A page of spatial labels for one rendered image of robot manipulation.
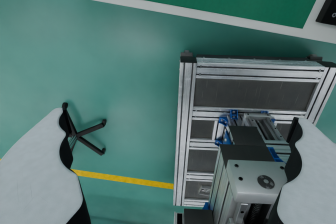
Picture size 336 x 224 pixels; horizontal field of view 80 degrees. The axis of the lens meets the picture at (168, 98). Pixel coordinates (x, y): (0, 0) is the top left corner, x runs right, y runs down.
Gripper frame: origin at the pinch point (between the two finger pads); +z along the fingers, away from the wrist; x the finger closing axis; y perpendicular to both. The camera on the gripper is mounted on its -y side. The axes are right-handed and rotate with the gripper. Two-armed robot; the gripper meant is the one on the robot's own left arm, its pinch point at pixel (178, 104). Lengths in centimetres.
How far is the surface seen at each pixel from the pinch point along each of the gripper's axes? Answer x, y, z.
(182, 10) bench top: 1.0, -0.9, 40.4
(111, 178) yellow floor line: -56, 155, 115
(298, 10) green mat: 27.1, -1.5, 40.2
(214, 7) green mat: 8.2, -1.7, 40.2
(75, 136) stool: -75, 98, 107
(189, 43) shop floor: 8, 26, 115
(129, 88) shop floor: -32, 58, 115
